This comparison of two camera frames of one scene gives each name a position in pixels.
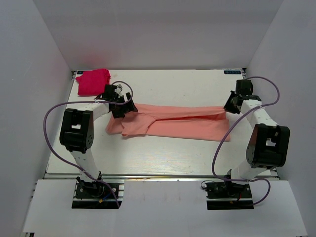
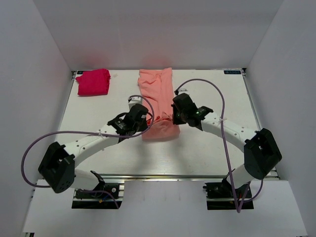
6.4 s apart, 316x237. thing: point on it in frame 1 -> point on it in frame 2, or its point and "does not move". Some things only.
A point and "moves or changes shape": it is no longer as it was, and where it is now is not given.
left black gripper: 119,113 -> 144,126
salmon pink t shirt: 176,122 moves or changes shape
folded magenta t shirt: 93,82 does not move
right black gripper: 228,106 -> 176,120
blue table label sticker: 232,72 does not move
